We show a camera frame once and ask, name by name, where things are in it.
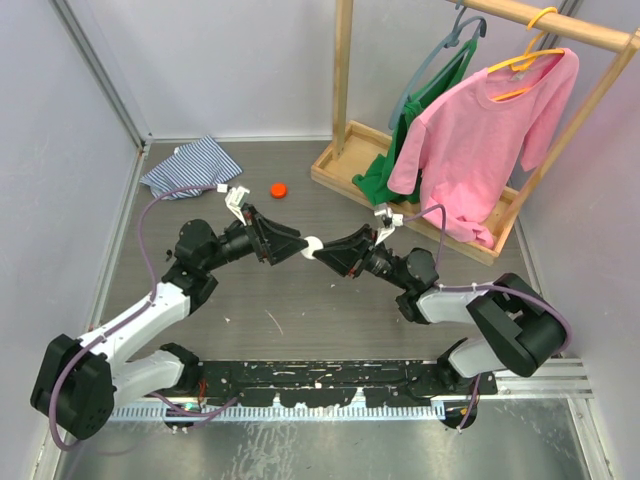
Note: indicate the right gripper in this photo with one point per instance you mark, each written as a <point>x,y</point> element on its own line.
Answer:
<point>345,254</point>

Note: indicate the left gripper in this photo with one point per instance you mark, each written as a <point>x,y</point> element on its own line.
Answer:
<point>272,242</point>

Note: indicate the white earbud charging case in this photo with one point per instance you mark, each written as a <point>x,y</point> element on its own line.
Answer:
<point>313,244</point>

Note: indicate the wooden clothes rack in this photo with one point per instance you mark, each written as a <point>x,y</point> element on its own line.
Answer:
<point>354,145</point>

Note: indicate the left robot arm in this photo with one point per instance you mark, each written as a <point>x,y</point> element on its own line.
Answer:
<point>82,380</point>

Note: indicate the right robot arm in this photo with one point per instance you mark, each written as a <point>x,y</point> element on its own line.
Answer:
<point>518,330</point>

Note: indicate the orange earbud charging case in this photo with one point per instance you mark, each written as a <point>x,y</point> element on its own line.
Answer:
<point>278,190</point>

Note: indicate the green garment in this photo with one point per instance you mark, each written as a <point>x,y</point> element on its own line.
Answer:
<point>373,184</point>

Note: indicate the blue striped cloth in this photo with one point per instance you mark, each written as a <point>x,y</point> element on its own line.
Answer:
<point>190,170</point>

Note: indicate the pink t-shirt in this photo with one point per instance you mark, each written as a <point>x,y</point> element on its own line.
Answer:
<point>460,151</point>

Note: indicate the yellow hanger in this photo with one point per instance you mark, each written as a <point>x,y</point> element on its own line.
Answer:
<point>520,64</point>

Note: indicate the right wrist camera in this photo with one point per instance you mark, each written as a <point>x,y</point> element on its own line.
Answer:
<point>387,220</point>

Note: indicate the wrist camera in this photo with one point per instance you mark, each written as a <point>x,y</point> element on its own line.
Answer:
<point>235,200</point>
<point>387,220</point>

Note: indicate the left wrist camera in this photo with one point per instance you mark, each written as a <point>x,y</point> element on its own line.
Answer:
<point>235,200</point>

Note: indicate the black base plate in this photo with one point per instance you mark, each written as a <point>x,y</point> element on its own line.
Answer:
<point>393,383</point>

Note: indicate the white slotted cable duct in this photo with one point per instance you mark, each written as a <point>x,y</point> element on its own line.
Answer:
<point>357,411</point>

